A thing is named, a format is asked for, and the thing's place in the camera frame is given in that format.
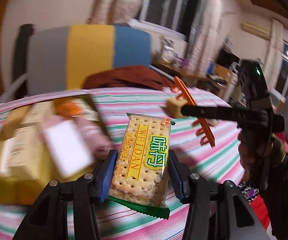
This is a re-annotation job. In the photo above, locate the cream printed carton box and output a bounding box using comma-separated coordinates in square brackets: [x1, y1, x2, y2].
[20, 101, 55, 127]

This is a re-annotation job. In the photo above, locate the white box with pens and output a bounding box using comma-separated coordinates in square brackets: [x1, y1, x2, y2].
[161, 37, 175, 63]

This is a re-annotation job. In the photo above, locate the window with white frame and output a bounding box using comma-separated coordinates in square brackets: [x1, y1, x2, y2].
[129, 0, 200, 42]

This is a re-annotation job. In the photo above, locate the orange snack bag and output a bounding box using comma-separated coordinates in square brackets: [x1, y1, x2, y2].
[53, 98, 99, 121]

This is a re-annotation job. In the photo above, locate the gold tray box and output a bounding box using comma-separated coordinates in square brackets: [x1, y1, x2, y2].
[0, 95, 113, 205]

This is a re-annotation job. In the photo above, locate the grey yellow blue chair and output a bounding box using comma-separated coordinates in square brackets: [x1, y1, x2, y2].
[0, 24, 151, 103]

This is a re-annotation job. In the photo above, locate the white foam sponge block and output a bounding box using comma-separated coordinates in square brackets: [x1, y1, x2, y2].
[43, 120, 95, 178]

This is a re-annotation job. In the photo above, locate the small yellow sponge cube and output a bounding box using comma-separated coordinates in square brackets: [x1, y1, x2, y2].
[166, 98, 188, 119]

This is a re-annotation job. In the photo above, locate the wooden side desk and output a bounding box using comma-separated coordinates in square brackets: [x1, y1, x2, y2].
[151, 60, 238, 102]

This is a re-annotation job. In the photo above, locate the pink striped sock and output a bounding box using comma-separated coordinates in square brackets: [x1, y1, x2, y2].
[73, 116, 114, 159]

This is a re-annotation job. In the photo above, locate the mustard yellow sponge block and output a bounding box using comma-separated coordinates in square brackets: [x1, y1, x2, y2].
[0, 105, 31, 141]

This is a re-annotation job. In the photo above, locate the dark red jacket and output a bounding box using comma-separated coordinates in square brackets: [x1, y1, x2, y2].
[83, 65, 173, 90]

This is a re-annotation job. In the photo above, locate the orange plastic clothes hanger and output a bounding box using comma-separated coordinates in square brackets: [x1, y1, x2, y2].
[170, 76, 215, 147]

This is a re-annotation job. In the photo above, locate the striped pink green tablecloth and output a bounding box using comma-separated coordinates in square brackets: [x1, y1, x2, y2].
[0, 88, 244, 239]

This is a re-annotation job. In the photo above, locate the floral beige curtain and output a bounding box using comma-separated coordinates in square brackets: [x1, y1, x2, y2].
[86, 0, 143, 25]

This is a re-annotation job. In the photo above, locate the cracker packet green yellow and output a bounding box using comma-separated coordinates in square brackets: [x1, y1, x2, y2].
[108, 113, 175, 219]

